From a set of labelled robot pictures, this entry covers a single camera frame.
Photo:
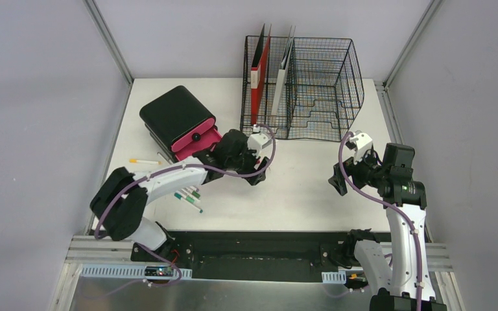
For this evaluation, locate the white pen orange cap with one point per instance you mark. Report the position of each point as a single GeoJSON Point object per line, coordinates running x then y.
{"type": "Point", "coordinates": [144, 162]}

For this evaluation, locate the aluminium frame rail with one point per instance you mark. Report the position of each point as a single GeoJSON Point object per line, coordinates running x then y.
{"type": "Point", "coordinates": [87, 249]}

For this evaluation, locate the grey notebook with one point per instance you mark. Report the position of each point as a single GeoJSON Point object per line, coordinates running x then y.
{"type": "Point", "coordinates": [282, 72]}

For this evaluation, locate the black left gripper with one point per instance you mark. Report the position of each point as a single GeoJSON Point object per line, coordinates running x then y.
{"type": "Point", "coordinates": [252, 170]}

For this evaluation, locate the black wire mesh organizer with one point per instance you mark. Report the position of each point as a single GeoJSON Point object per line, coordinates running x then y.
{"type": "Point", "coordinates": [322, 93]}

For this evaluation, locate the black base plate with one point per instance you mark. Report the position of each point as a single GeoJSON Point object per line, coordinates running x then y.
{"type": "Point", "coordinates": [262, 256]}

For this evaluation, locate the white cable duct left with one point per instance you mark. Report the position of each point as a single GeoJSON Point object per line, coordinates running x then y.
{"type": "Point", "coordinates": [119, 271]}

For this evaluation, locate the teal tipped white pen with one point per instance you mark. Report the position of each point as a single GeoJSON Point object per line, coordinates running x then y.
{"type": "Point", "coordinates": [189, 200]}

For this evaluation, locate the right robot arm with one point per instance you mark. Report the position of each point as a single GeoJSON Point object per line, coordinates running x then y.
{"type": "Point", "coordinates": [405, 284]}

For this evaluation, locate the red notebook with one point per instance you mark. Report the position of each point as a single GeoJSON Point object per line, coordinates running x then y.
{"type": "Point", "coordinates": [258, 73]}

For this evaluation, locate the black pink drawer unit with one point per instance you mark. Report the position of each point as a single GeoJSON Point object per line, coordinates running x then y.
{"type": "Point", "coordinates": [180, 124]}

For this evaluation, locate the white cable duct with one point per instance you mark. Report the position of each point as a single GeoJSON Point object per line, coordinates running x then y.
{"type": "Point", "coordinates": [334, 277]}
{"type": "Point", "coordinates": [119, 271]}

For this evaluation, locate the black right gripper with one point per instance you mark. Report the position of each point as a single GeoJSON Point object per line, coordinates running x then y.
{"type": "Point", "coordinates": [351, 170]}

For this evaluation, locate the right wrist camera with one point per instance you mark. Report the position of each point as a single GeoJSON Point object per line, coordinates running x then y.
{"type": "Point", "coordinates": [361, 143]}

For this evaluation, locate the white cable duct right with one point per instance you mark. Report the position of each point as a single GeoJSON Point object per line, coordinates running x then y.
{"type": "Point", "coordinates": [334, 277]}

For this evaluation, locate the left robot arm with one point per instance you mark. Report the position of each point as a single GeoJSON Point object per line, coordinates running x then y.
{"type": "Point", "coordinates": [120, 203]}

